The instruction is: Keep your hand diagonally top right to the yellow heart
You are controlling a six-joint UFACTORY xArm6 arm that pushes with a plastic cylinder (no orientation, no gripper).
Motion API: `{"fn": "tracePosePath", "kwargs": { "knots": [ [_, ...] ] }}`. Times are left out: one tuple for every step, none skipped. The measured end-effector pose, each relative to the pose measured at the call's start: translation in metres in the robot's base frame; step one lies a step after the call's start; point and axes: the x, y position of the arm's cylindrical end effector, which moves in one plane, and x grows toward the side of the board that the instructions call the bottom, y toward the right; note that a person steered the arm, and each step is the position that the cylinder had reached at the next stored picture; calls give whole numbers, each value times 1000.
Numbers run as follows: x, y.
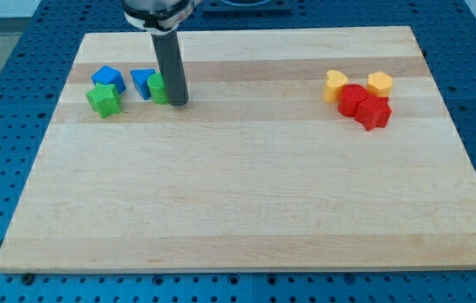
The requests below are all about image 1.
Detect blue cube block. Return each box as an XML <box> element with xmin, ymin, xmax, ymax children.
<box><xmin>91</xmin><ymin>66</ymin><xmax>126</xmax><ymax>93</ymax></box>

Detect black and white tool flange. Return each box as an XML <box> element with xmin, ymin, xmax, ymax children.
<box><xmin>120</xmin><ymin>0</ymin><xmax>202</xmax><ymax>33</ymax></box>

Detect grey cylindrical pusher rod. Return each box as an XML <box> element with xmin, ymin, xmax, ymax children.
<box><xmin>152</xmin><ymin>30</ymin><xmax>189</xmax><ymax>106</ymax></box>

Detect wooden board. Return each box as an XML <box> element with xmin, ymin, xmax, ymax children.
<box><xmin>0</xmin><ymin>26</ymin><xmax>476</xmax><ymax>274</ymax></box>

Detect yellow heart block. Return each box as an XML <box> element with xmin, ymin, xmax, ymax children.
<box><xmin>324</xmin><ymin>70</ymin><xmax>349</xmax><ymax>103</ymax></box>

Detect red star block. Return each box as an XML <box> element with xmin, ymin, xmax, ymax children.
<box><xmin>354</xmin><ymin>94</ymin><xmax>392</xmax><ymax>131</ymax></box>

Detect blue triangle block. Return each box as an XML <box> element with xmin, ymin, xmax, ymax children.
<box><xmin>130</xmin><ymin>68</ymin><xmax>156</xmax><ymax>100</ymax></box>

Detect green cylinder block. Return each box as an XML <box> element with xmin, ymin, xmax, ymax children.
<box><xmin>147</xmin><ymin>72</ymin><xmax>169</xmax><ymax>104</ymax></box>

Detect yellow hexagon block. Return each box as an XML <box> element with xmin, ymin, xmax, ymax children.
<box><xmin>366</xmin><ymin>72</ymin><xmax>393</xmax><ymax>97</ymax></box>

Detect green star block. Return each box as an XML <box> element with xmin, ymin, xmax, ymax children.
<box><xmin>86</xmin><ymin>82</ymin><xmax>121</xmax><ymax>119</ymax></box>

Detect red cylinder block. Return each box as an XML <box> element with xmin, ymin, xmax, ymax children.
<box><xmin>338</xmin><ymin>83</ymin><xmax>368</xmax><ymax>117</ymax></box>

